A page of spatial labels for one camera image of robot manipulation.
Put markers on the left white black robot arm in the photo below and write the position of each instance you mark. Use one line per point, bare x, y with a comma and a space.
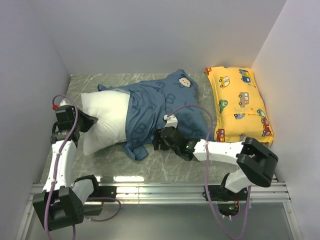
61, 202

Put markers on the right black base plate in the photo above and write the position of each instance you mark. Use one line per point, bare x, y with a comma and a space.
218, 193

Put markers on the blue cartoon mouse pillowcase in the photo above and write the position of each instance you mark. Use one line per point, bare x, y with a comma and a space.
151, 100

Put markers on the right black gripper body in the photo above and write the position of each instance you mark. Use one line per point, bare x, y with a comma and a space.
177, 150

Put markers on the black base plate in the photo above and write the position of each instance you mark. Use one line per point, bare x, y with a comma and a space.
103, 193
218, 193

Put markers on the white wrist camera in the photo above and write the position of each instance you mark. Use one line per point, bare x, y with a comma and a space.
63, 102
170, 121

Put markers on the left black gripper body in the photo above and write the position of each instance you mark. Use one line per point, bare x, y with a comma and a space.
73, 111

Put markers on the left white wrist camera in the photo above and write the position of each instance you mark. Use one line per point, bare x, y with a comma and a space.
63, 102

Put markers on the yellow car print pillow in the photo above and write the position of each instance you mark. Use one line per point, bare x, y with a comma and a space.
240, 109

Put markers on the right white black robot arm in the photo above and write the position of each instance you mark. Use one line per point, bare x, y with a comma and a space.
256, 163

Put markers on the aluminium mounting rail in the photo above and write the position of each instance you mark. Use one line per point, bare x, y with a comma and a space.
186, 193

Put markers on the white pillow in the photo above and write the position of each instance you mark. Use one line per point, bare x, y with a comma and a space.
110, 107

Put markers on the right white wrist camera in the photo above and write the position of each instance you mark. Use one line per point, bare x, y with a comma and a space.
170, 121

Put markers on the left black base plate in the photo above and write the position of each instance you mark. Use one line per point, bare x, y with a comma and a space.
103, 193

